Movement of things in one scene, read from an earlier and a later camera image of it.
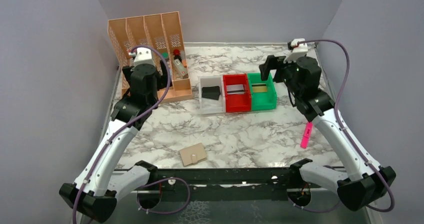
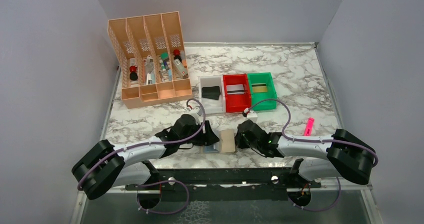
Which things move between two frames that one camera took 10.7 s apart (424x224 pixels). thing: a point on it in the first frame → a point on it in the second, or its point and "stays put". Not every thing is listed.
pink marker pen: [305, 139] stays put
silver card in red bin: [235, 89] stays put
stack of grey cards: [193, 154] → [226, 144]
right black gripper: [274, 62] → [239, 142]
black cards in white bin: [211, 92] stays put
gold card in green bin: [259, 87] stays put
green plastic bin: [263, 93] stays put
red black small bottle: [176, 53] stays put
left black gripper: [163, 79] → [208, 138]
